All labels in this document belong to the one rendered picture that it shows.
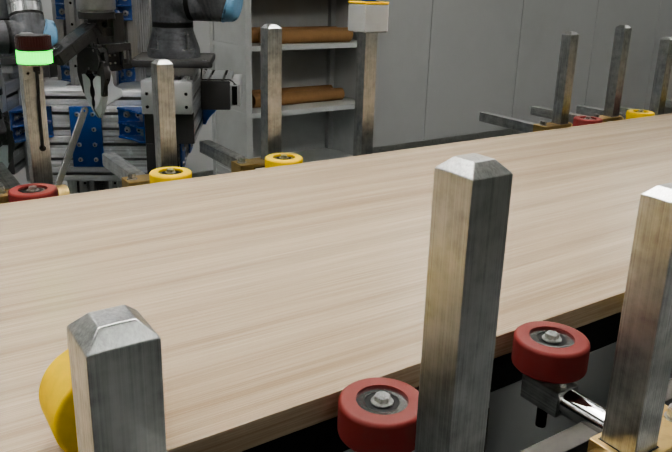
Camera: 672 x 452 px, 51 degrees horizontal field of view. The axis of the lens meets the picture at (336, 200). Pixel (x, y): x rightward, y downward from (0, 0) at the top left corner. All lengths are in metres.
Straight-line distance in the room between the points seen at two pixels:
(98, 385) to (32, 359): 0.44
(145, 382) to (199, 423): 0.30
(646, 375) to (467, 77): 5.20
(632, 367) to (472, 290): 0.26
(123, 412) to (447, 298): 0.22
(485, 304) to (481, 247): 0.04
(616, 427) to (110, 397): 0.49
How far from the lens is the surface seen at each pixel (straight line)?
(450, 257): 0.46
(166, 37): 2.11
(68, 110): 2.18
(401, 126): 5.41
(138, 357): 0.35
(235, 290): 0.89
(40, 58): 1.36
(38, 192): 1.32
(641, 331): 0.67
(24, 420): 0.69
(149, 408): 0.37
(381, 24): 1.72
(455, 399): 0.49
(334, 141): 4.95
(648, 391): 0.69
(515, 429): 0.97
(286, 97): 4.39
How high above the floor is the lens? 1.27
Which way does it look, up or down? 17 degrees down
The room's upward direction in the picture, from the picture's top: 2 degrees clockwise
